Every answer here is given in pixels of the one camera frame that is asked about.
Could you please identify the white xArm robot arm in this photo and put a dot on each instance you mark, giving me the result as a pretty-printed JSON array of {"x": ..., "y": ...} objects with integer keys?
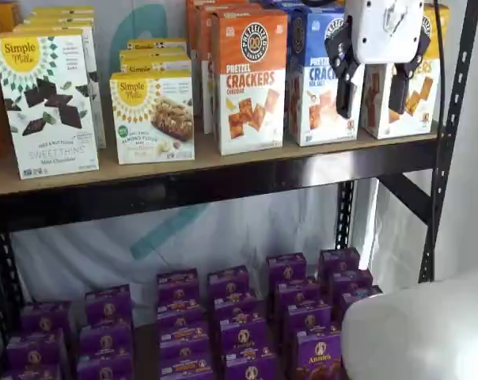
[{"x": 421, "y": 328}]

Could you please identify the blue pretzel crackers box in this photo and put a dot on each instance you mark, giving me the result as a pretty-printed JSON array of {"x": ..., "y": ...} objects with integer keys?
[
  {"x": 286, "y": 4},
  {"x": 322, "y": 130}
]

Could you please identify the Simple Mills almond bar box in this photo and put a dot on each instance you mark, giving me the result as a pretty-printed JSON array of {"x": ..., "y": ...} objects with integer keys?
[
  {"x": 152, "y": 118},
  {"x": 160, "y": 54},
  {"x": 164, "y": 65},
  {"x": 168, "y": 42}
]

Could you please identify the yellow pretzel crackers box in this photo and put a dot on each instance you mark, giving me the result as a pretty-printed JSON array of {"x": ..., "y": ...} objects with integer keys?
[{"x": 417, "y": 122}]

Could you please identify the black metal wooden shelf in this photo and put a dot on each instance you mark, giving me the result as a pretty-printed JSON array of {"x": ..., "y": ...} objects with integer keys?
[{"x": 84, "y": 257}]

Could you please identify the black metal shelving frame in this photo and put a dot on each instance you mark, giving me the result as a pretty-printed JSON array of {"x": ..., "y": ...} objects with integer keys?
[{"x": 223, "y": 182}]

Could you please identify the Simple Mills sweet thins box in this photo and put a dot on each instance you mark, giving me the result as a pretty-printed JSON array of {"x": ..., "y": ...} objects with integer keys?
[
  {"x": 45, "y": 118},
  {"x": 57, "y": 21},
  {"x": 61, "y": 8},
  {"x": 98, "y": 118},
  {"x": 61, "y": 15}
]

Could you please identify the purple Annie's snack box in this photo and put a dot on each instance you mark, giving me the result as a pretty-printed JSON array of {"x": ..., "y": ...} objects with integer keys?
[
  {"x": 35, "y": 350},
  {"x": 340, "y": 263},
  {"x": 184, "y": 351},
  {"x": 243, "y": 336},
  {"x": 251, "y": 370},
  {"x": 45, "y": 316},
  {"x": 318, "y": 358},
  {"x": 351, "y": 283},
  {"x": 187, "y": 374},
  {"x": 29, "y": 373},
  {"x": 236, "y": 310},
  {"x": 104, "y": 370},
  {"x": 179, "y": 291},
  {"x": 229, "y": 285},
  {"x": 309, "y": 320},
  {"x": 297, "y": 295},
  {"x": 108, "y": 305},
  {"x": 357, "y": 301},
  {"x": 106, "y": 340},
  {"x": 180, "y": 322},
  {"x": 287, "y": 271}
]

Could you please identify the orange cheddar pretzel crackers box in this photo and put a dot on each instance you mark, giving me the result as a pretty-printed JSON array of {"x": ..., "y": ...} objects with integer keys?
[
  {"x": 255, "y": 118},
  {"x": 205, "y": 39},
  {"x": 190, "y": 27}
]

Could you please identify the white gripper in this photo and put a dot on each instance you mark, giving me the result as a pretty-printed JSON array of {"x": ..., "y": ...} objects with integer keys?
[{"x": 385, "y": 27}]

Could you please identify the particle board shelf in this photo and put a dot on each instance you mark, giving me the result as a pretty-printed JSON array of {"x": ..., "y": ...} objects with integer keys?
[{"x": 164, "y": 170}]

